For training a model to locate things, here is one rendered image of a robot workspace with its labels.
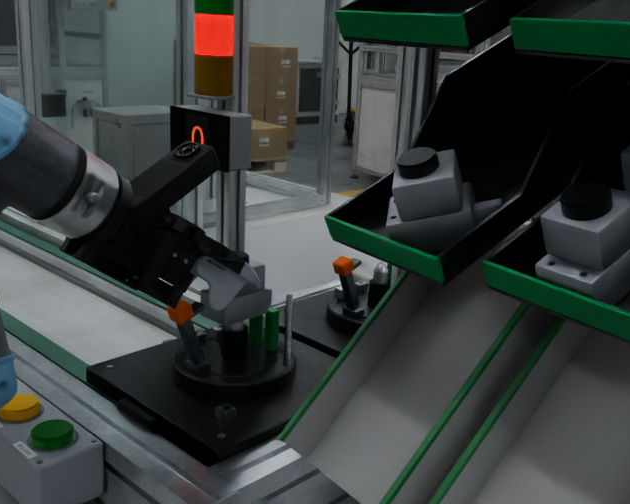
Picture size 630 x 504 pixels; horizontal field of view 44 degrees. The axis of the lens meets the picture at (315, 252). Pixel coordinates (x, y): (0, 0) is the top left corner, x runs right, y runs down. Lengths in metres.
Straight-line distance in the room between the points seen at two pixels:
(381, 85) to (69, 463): 5.97
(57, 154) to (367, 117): 6.13
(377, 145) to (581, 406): 6.09
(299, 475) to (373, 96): 6.01
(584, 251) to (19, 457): 0.54
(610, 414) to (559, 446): 0.04
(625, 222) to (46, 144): 0.44
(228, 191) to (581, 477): 0.63
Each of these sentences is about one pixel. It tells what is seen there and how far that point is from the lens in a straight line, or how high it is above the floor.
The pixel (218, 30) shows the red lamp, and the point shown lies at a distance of 1.01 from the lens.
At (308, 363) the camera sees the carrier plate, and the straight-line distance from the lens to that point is 0.93.
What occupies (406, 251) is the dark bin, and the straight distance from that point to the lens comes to 0.56.
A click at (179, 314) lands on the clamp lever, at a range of 0.81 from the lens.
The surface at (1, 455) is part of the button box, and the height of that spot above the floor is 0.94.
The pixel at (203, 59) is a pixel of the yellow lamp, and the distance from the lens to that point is 1.01.
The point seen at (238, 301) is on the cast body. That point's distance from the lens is 0.84.
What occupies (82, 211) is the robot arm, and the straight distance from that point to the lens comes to 0.69.
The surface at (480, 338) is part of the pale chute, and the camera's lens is 0.67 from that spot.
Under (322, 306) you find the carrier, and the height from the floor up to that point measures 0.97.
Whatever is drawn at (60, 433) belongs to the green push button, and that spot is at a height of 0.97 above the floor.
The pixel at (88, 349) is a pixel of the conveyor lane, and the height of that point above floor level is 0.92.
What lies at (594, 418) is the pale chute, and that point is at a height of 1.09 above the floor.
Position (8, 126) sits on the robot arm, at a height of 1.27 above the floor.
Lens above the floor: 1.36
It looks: 17 degrees down
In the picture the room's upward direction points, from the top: 3 degrees clockwise
